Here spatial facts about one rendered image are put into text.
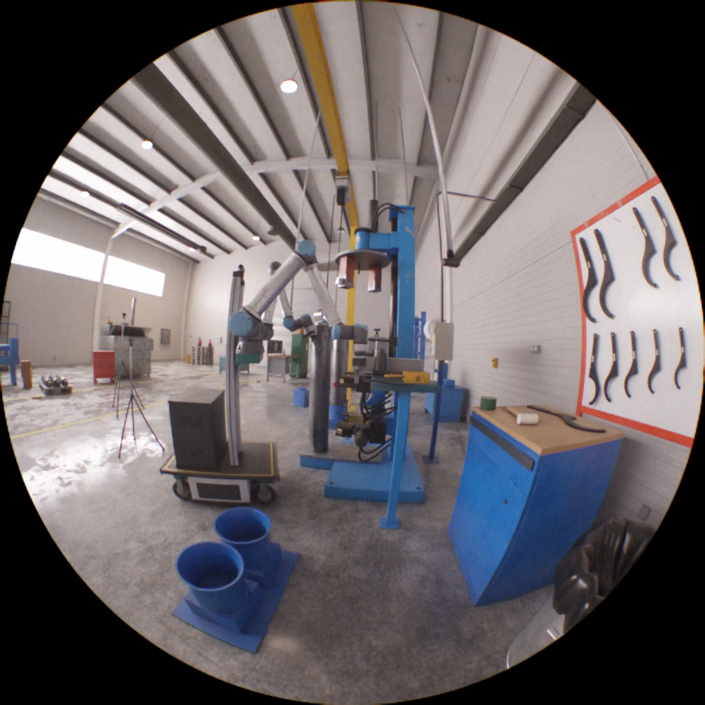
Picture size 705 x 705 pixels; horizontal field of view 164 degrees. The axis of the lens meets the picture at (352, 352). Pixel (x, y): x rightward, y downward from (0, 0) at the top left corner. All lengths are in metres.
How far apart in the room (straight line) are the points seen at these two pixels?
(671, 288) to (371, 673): 2.39
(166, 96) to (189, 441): 5.55
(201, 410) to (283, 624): 1.40
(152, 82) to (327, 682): 6.63
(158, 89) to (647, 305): 6.68
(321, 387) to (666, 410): 2.85
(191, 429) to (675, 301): 3.21
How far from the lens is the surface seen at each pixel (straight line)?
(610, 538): 1.20
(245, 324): 1.47
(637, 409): 2.01
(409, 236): 2.67
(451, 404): 4.59
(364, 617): 1.41
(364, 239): 2.66
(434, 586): 1.58
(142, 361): 9.40
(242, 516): 1.48
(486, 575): 1.39
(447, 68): 6.39
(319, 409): 2.51
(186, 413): 1.86
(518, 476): 1.09
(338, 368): 3.74
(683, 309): 1.87
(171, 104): 5.85
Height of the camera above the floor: 1.25
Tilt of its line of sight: 1 degrees down
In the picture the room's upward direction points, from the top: 3 degrees clockwise
